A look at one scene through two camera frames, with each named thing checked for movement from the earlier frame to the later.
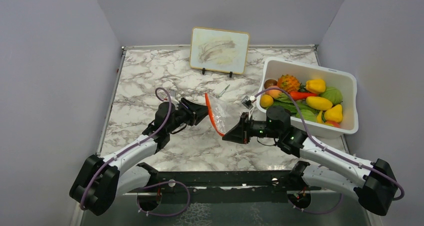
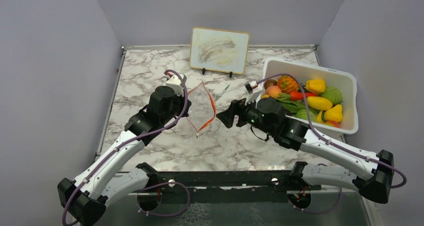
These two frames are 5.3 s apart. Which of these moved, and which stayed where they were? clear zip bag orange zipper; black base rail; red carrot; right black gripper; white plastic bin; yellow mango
Moved: right black gripper; clear zip bag orange zipper
Stayed: white plastic bin; yellow mango; red carrot; black base rail
